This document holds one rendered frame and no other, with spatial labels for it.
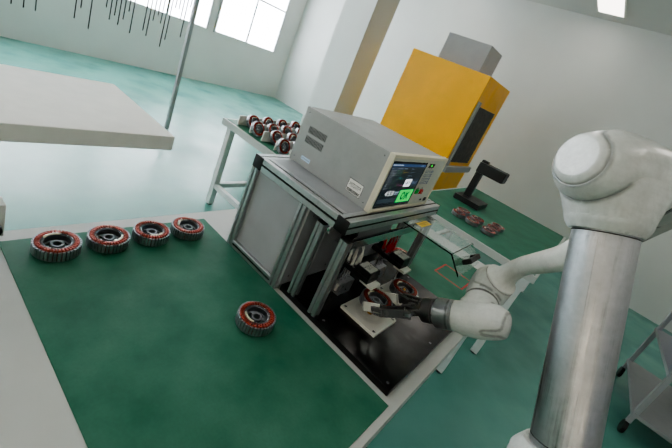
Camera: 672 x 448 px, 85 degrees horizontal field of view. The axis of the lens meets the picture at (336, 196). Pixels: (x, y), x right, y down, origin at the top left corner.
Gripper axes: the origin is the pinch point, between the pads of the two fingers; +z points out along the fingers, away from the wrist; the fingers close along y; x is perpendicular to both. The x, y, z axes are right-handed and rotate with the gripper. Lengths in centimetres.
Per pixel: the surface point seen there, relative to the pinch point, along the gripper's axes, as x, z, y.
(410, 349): -14.4, -11.4, 0.9
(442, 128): 98, 96, 352
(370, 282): 6.4, 1.8, -0.7
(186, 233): 25, 54, -35
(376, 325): -7.1, -1.2, -3.0
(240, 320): 4.5, 18.8, -42.5
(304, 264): 15.4, 14.5, -19.7
